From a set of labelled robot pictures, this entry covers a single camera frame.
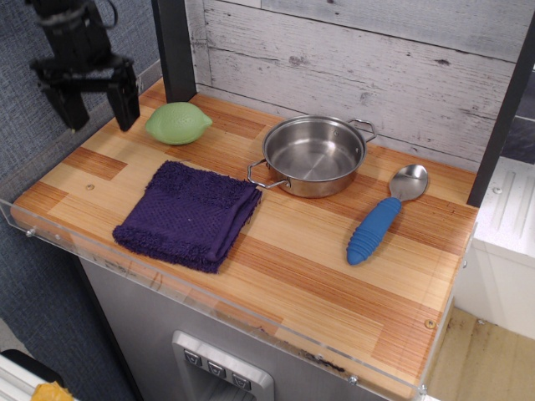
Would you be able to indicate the black vertical post right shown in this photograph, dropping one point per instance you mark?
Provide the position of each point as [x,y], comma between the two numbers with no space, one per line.
[505,117]

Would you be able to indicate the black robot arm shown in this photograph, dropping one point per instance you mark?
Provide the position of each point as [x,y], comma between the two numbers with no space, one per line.
[71,7]

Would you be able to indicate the white toy sink counter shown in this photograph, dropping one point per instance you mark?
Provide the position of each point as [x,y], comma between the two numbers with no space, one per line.
[496,279]

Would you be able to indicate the yellow tape piece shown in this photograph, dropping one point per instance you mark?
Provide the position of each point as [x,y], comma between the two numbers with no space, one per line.
[51,392]

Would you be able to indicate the spoon with blue handle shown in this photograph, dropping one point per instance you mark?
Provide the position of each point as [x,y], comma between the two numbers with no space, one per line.
[408,184]

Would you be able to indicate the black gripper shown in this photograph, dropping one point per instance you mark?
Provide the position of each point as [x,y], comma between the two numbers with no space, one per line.
[83,58]

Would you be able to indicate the black vertical post left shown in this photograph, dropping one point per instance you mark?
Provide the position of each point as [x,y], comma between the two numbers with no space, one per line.
[174,45]

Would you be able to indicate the clear acrylic guard rail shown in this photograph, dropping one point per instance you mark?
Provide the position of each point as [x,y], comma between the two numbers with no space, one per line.
[287,282]

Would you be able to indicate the small stainless steel pot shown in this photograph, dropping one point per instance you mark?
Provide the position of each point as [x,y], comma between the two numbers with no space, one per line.
[312,156]

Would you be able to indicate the silver dispenser button panel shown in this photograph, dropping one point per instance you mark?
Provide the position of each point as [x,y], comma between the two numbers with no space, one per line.
[208,373]

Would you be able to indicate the black vertical post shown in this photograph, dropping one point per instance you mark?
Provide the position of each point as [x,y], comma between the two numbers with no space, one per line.
[174,45]
[505,117]

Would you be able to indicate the grey toy fridge cabinet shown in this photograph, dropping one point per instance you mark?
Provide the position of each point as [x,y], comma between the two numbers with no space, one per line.
[159,334]

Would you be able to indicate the purple cloth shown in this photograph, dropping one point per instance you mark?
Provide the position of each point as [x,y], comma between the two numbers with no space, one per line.
[188,217]

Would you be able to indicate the green plastic lemon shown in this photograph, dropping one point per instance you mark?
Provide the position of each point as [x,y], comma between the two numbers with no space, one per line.
[178,123]

